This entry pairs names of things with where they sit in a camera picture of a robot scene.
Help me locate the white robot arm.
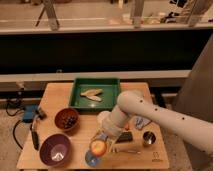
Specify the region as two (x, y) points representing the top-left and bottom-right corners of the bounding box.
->
(99, 90), (213, 155)

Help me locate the purple bowl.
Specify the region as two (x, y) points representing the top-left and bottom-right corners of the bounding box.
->
(39, 134), (71, 167)

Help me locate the black cable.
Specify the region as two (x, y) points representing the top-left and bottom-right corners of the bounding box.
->
(4, 98), (32, 150)

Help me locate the brown bowl with dark berries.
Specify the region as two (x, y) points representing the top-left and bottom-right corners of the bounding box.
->
(54, 108), (79, 132)

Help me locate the black sponge block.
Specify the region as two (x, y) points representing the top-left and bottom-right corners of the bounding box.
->
(117, 132), (133, 143)

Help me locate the blue electrical box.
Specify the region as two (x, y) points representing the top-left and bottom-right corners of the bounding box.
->
(22, 105), (38, 123)

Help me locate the green plastic tray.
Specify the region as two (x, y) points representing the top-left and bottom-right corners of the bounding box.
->
(69, 78), (121, 112)

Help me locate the orange carrot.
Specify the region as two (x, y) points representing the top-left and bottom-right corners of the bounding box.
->
(124, 123), (130, 131)

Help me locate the silver fork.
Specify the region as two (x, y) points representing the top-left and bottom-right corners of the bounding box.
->
(110, 147), (141, 154)

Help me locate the blue measuring scoop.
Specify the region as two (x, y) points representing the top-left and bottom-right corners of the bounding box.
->
(85, 149), (101, 168)

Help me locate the black handled tool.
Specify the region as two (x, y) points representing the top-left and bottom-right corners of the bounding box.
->
(30, 116), (39, 151)

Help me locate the white plastic cup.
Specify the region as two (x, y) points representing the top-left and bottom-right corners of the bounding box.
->
(97, 111), (110, 128)

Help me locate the red yellow apple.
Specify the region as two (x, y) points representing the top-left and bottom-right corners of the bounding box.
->
(90, 140), (107, 157)

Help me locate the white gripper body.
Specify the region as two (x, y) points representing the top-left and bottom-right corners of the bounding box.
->
(89, 130), (117, 150)

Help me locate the small metal cup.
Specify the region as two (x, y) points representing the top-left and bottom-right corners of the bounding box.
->
(143, 131), (156, 147)

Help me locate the tan wooden piece in tray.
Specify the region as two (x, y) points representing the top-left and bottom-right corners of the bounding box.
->
(80, 89), (103, 102)

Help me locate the blue grey cloth toy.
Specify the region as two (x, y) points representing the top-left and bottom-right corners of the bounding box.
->
(134, 116), (150, 130)

